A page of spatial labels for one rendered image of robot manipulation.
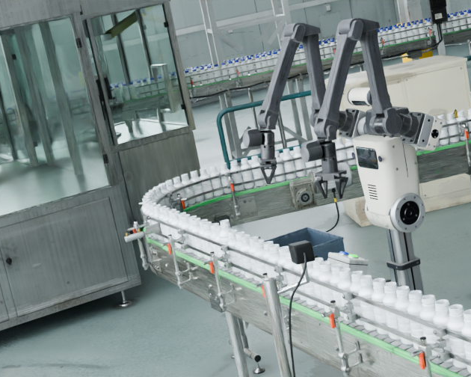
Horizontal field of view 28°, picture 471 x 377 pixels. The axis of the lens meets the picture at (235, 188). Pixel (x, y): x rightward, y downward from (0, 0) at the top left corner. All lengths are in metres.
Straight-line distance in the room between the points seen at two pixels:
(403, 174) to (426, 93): 4.04
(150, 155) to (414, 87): 2.61
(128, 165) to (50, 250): 2.29
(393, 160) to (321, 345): 0.89
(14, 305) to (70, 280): 0.42
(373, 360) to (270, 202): 2.42
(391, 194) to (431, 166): 1.68
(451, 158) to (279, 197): 1.00
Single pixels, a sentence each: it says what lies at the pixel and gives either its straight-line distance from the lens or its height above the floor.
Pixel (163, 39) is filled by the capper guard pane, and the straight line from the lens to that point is 8.86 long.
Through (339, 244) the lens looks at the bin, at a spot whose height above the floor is 0.92.
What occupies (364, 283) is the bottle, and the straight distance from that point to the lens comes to 2.86.
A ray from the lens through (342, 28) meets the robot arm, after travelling 3.45.
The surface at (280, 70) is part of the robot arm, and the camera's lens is 3.79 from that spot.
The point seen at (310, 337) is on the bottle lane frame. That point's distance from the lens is 3.22.
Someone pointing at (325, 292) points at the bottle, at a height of 1.08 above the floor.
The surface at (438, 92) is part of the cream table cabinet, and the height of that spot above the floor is 0.95.
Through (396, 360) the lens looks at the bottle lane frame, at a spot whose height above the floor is 0.96.
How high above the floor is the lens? 2.08
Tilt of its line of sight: 12 degrees down
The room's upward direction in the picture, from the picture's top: 11 degrees counter-clockwise
